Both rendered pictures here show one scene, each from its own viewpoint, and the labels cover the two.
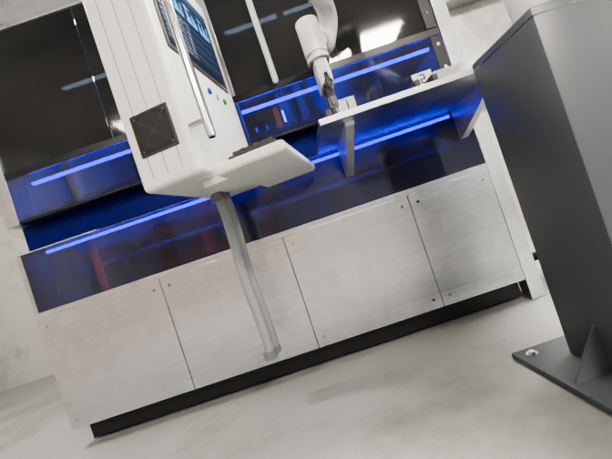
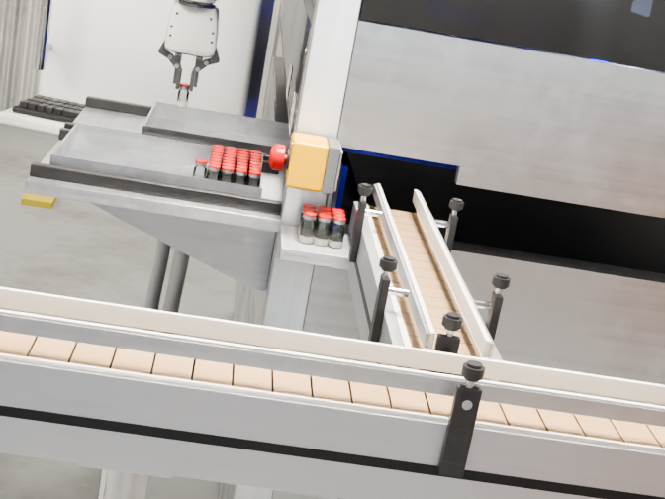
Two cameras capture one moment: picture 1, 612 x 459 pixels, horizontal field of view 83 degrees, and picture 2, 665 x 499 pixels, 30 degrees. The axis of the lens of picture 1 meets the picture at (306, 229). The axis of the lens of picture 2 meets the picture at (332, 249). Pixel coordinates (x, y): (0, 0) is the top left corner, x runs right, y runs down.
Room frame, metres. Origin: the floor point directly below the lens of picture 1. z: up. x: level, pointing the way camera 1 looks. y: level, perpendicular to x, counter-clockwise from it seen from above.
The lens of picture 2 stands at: (1.33, -2.74, 1.39)
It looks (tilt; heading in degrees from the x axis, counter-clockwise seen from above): 16 degrees down; 84
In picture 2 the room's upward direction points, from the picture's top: 10 degrees clockwise
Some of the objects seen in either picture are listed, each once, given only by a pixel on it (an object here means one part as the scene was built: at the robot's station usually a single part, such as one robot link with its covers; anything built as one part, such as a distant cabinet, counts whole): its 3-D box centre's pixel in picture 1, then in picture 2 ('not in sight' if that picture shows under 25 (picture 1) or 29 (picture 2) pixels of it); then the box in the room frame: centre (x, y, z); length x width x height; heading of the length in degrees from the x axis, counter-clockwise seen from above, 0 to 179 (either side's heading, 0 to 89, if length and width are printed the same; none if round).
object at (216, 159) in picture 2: not in sight; (214, 168); (1.34, -0.67, 0.90); 0.18 x 0.02 x 0.05; 89
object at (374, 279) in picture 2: not in sight; (416, 282); (1.62, -1.20, 0.92); 0.69 x 0.15 x 0.16; 89
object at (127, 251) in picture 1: (250, 209); (267, 165); (1.46, 0.19, 0.73); 1.98 x 0.01 x 0.25; 89
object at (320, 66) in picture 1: (323, 75); (193, 26); (1.25, -0.24, 1.09); 0.10 x 0.07 x 0.11; 179
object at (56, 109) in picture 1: (37, 91); not in sight; (1.48, 0.90, 1.51); 0.48 x 0.01 x 0.59; 89
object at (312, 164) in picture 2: not in sight; (311, 162); (1.48, -0.92, 1.00); 0.08 x 0.07 x 0.07; 179
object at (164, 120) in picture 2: not in sight; (234, 135); (1.37, -0.33, 0.90); 0.34 x 0.26 x 0.04; 0
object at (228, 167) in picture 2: not in sight; (228, 170); (1.36, -0.67, 0.90); 0.18 x 0.02 x 0.05; 89
